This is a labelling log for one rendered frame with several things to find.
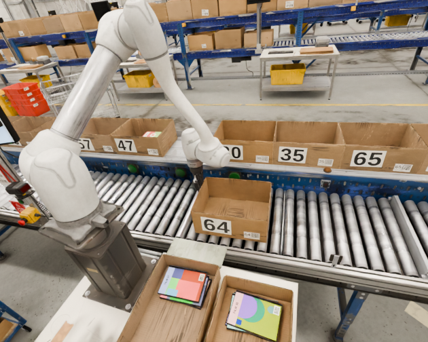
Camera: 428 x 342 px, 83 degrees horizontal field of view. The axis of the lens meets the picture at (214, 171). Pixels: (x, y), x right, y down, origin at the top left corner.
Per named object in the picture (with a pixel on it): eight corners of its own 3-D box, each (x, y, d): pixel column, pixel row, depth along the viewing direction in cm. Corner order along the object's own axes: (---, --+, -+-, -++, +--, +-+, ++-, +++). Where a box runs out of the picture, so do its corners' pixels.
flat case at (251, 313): (276, 343, 86) (276, 341, 85) (226, 324, 93) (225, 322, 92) (282, 305, 96) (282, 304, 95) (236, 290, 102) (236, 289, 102)
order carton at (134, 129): (117, 155, 186) (109, 135, 176) (136, 136, 209) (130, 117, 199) (163, 157, 176) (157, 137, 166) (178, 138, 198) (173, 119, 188)
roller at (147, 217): (132, 235, 142) (132, 231, 139) (168, 180, 182) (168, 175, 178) (140, 238, 142) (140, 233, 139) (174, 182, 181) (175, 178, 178)
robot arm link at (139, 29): (176, 46, 93) (155, 45, 101) (157, -10, 80) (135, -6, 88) (151, 62, 87) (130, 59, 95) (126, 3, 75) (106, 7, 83)
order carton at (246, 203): (194, 233, 134) (189, 211, 124) (208, 197, 156) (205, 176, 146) (266, 243, 123) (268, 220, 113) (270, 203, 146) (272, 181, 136)
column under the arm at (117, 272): (130, 313, 103) (100, 271, 83) (82, 297, 111) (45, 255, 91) (158, 260, 122) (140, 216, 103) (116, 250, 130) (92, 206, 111)
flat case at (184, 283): (199, 303, 100) (198, 302, 99) (157, 294, 105) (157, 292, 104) (208, 273, 110) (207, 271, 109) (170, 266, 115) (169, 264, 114)
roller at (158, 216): (141, 236, 140) (144, 232, 137) (175, 180, 179) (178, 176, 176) (149, 240, 141) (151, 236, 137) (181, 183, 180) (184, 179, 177)
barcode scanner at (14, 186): (29, 202, 132) (15, 188, 126) (15, 202, 136) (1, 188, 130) (39, 194, 137) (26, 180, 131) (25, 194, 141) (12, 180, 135)
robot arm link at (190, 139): (180, 157, 130) (196, 165, 122) (174, 131, 121) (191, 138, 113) (194, 148, 136) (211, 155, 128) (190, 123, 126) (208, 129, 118)
